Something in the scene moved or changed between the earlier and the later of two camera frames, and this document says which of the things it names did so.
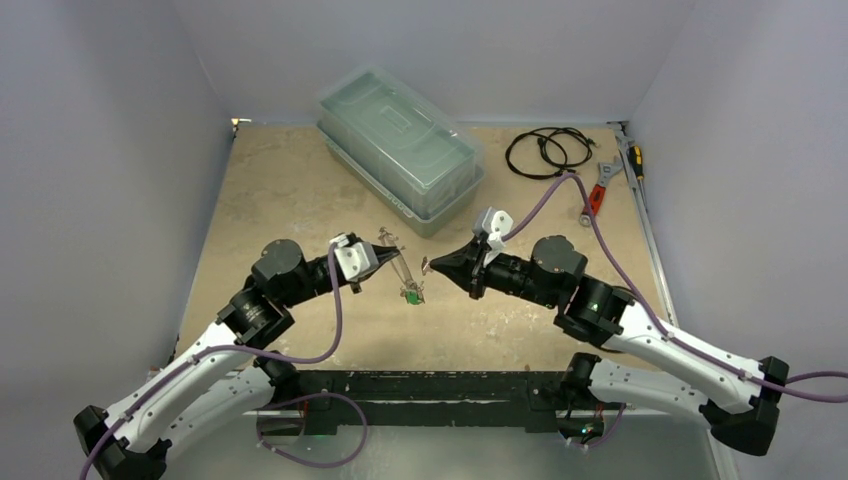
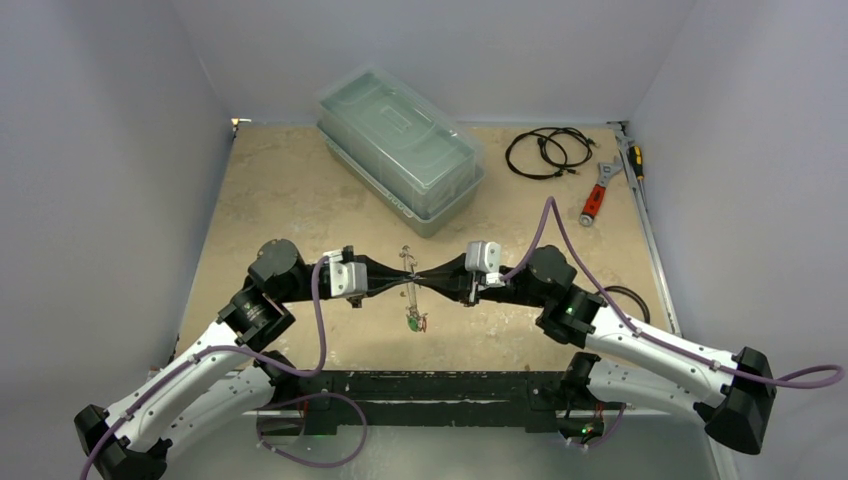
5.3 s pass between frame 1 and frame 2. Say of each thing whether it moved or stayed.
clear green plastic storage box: stayed
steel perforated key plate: moved
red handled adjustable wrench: stayed
